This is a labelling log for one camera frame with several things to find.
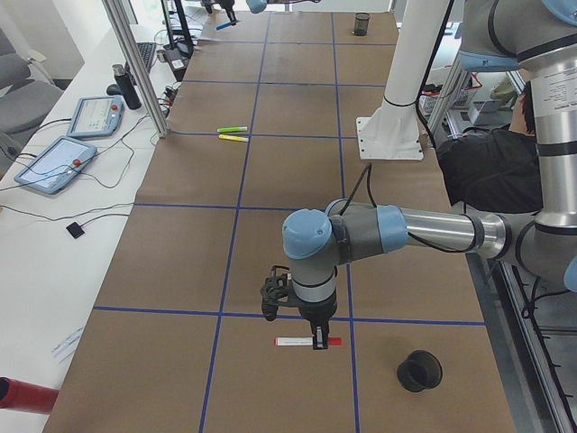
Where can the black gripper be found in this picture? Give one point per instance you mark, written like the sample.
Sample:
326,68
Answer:
319,311
230,7

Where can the blue marker pen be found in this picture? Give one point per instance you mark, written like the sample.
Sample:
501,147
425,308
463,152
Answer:
224,26

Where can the red marker pen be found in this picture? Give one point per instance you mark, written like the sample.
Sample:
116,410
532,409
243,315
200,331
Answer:
304,341

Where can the black cup near arm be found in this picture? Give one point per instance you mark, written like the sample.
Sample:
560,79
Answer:
420,371

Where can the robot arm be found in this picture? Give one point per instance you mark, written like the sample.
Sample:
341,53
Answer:
536,36

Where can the black keyboard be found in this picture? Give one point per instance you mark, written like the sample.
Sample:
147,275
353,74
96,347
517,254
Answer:
148,53

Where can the green marker pen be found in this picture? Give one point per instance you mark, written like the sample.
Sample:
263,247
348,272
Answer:
233,130

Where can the brown paper table mat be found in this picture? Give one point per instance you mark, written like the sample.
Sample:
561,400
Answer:
176,341

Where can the yellow marker pen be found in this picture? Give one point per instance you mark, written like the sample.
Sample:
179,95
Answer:
233,138

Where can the black water bottle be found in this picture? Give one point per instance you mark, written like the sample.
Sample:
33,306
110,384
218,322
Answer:
126,87

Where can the black mesh cup far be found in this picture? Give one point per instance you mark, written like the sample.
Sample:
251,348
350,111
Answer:
361,23

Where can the teach pendant tablet far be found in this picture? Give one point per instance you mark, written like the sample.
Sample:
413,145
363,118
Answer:
96,117

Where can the teach pendant tablet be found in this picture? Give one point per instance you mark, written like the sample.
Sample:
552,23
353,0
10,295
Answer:
96,117
55,167

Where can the teach pendant tablet near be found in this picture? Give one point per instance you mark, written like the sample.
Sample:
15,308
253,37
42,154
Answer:
55,167

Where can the seated person in black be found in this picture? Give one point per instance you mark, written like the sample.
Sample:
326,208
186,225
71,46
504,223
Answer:
496,171

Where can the small black square sensor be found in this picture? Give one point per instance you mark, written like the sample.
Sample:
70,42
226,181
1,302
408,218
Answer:
75,230

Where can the red cylinder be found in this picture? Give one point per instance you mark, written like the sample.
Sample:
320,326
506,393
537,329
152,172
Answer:
27,397

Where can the aluminium frame post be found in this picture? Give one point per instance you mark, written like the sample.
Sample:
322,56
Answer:
122,29

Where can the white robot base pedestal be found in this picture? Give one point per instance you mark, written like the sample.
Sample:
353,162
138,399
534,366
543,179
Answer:
392,132

